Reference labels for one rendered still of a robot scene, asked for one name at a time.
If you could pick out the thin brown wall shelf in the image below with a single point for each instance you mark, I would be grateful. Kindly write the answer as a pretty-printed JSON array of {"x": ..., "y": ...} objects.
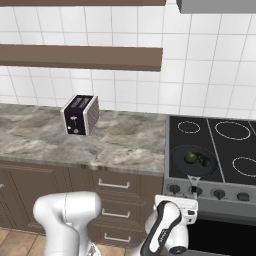
[{"x": 80, "y": 2}]

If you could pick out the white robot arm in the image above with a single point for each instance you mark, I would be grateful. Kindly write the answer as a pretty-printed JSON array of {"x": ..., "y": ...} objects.
[{"x": 68, "y": 216}]

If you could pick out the olive green squash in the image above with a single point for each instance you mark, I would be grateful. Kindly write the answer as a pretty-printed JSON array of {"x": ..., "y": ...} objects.
[{"x": 190, "y": 158}]

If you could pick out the black oven door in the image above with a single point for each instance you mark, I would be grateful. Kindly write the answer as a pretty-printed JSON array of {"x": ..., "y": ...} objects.
[{"x": 226, "y": 238}]

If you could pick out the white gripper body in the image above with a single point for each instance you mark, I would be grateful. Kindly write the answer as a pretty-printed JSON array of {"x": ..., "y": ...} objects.
[{"x": 173, "y": 201}]

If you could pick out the black and silver toaster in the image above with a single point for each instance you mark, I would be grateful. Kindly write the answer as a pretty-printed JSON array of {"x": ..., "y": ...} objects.
[{"x": 78, "y": 116}]

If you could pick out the black frying pan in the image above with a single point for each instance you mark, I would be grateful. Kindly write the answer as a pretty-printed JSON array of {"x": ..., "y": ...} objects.
[{"x": 180, "y": 163}]

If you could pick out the dark green eggplant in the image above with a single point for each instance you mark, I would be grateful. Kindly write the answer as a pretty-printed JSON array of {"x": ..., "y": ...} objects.
[{"x": 204, "y": 161}]

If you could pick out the black stove knob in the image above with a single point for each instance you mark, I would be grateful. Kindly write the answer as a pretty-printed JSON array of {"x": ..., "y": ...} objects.
[
  {"x": 197, "y": 191},
  {"x": 219, "y": 193},
  {"x": 243, "y": 196},
  {"x": 174, "y": 189}
]

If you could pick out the thick brown wall shelf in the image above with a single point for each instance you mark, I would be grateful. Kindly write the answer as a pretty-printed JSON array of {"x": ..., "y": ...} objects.
[{"x": 80, "y": 57}]

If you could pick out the brown drawer front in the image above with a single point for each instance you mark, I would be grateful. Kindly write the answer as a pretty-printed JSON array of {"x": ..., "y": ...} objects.
[
  {"x": 115, "y": 190},
  {"x": 110, "y": 245},
  {"x": 116, "y": 205}
]

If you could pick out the brown cupboard door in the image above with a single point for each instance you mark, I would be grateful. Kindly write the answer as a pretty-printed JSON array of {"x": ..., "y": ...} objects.
[{"x": 33, "y": 193}]

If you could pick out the grey range hood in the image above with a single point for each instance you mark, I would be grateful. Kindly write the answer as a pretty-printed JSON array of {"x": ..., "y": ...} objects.
[{"x": 216, "y": 5}]

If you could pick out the grey stove with black hob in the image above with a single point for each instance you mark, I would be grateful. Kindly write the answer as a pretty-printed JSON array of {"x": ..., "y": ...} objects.
[{"x": 230, "y": 156}]

